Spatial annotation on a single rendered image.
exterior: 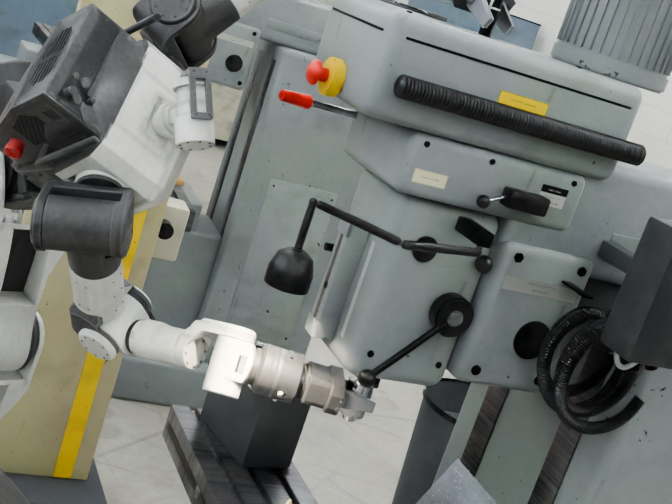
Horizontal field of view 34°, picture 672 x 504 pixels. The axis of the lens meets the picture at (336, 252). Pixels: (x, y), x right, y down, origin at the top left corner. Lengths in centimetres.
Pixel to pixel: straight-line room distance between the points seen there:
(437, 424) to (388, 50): 238
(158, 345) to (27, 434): 187
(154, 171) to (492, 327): 62
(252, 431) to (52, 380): 153
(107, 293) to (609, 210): 86
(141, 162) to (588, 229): 75
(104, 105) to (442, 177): 57
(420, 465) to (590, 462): 198
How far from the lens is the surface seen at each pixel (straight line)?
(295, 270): 164
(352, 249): 177
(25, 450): 381
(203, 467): 225
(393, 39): 158
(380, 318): 174
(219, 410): 238
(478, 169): 170
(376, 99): 159
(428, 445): 385
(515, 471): 213
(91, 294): 190
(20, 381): 235
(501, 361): 186
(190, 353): 192
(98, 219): 176
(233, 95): 1029
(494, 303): 180
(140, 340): 197
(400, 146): 166
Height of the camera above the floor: 192
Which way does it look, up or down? 14 degrees down
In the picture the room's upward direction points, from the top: 19 degrees clockwise
